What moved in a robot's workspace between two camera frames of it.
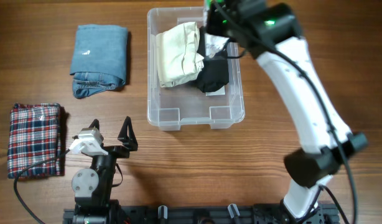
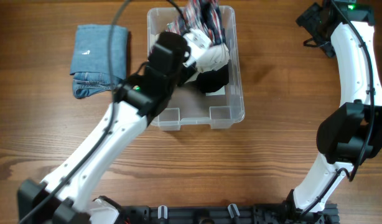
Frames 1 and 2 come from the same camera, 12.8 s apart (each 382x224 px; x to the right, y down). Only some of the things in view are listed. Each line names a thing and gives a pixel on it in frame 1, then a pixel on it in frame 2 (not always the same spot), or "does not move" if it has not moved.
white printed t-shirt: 214,43 -> 211,58
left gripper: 129,142 -> 184,71
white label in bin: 220,91 does not move
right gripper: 214,27 -> 307,20
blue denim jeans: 99,58 does not move
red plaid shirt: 34,132 -> 203,15
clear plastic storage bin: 169,107 does not move
